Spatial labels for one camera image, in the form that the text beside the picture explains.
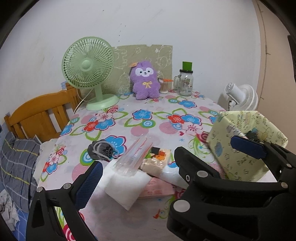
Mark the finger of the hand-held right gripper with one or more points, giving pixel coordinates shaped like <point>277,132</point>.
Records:
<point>192,164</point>
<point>246,146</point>

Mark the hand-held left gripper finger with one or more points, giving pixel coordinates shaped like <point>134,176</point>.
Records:
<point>89,184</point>

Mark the yellow-green patterned storage box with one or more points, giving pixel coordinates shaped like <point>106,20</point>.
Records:
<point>231,150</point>

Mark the white plastic bag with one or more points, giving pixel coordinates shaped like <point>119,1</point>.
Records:
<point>172,176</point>

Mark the snack packet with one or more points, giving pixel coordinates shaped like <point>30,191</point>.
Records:
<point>156,162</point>

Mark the pink packet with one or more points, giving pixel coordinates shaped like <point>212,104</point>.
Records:
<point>157,188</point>

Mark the clear plastic tube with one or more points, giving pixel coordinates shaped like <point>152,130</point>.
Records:
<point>134,157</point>

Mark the dark item in storage box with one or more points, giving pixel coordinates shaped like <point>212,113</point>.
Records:
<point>253,136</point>

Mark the white fan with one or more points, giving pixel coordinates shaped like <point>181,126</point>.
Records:
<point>240,96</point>

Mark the white bedding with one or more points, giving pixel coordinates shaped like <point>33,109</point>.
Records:
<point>45,157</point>

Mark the grey plaid pillow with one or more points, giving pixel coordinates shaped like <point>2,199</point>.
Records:
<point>16,166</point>

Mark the small cup with orange lid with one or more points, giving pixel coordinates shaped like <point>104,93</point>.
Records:
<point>165,87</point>

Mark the glass jar mug green lid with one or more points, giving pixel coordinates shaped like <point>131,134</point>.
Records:
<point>185,82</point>

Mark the crumpled white cloth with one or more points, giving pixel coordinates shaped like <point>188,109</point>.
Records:
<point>7,208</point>

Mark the purple plush toy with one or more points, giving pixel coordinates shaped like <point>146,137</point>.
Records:
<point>145,81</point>

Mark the green desk fan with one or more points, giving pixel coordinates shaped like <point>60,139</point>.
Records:
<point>89,64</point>

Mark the green patterned board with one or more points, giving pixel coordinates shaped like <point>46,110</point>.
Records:
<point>141,54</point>

